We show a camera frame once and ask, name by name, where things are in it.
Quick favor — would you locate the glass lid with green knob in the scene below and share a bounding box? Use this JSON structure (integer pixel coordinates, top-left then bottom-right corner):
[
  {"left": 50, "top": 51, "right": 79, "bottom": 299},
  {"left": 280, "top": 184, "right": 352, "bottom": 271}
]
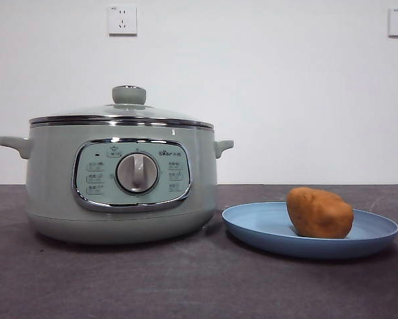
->
[{"left": 29, "top": 85, "right": 215, "bottom": 129}]

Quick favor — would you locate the brown potato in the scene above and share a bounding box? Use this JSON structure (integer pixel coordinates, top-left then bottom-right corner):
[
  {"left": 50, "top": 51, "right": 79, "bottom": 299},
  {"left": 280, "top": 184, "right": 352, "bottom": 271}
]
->
[{"left": 286, "top": 186, "right": 355, "bottom": 239}]

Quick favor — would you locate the blue round plate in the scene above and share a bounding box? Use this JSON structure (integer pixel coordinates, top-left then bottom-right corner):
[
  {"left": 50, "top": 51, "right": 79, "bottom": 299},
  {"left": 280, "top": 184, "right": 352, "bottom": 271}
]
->
[{"left": 221, "top": 201, "right": 398, "bottom": 260}]

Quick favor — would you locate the pale green electric steamer pot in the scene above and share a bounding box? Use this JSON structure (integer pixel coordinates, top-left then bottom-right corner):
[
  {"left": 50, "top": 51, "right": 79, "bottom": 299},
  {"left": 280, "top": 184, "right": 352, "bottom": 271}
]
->
[{"left": 0, "top": 122, "right": 235, "bottom": 246}]

